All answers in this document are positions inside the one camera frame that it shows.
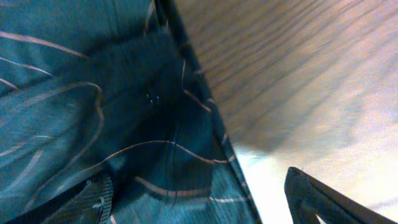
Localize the black orange patterned jersey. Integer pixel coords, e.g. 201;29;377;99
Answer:
1;0;260;223

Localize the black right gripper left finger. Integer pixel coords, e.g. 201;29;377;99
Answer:
7;174;113;224

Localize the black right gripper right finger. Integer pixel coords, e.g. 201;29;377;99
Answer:
284;167;396;224

